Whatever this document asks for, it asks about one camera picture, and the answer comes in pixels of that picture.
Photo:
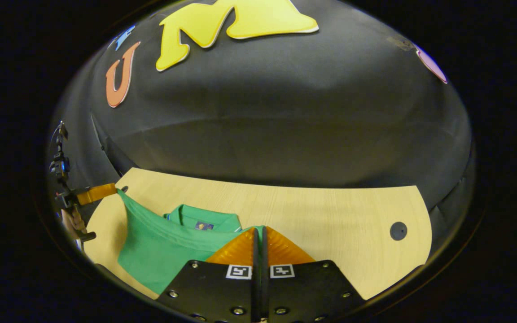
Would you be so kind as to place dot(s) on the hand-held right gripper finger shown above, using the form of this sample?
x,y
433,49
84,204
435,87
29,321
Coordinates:
x,y
265,291
256,291

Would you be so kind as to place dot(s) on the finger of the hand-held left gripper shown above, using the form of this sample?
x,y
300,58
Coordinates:
x,y
97,194

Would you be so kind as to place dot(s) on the green T-shirt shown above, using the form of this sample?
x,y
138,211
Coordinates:
x,y
159,251

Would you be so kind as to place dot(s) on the black backdrop cloth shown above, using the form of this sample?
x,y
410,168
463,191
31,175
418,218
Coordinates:
x,y
285,125

